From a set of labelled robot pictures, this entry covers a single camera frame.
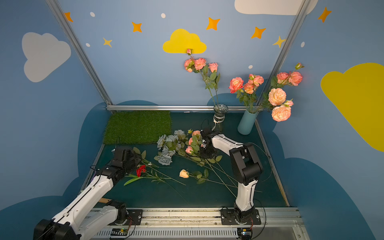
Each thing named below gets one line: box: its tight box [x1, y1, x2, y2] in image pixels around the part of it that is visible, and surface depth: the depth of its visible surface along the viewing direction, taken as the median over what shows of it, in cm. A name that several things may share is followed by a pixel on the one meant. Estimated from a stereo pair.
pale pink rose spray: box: [262, 88, 294, 122], surface depth 65 cm
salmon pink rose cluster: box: [243, 74, 265, 110], surface depth 82 cm
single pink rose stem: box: [228, 77, 248, 109], surface depth 78 cm
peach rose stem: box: [179, 168, 263, 193], surface depth 88 cm
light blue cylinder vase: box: [237, 107, 258, 135], surface depth 102 cm
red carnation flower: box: [123, 164, 187, 186], surface depth 88 cm
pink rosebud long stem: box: [208, 62, 221, 105], surface depth 90 cm
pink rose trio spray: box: [184, 48, 216, 106], surface depth 90 cm
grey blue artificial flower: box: [154, 129, 188, 166], surface depth 95 cm
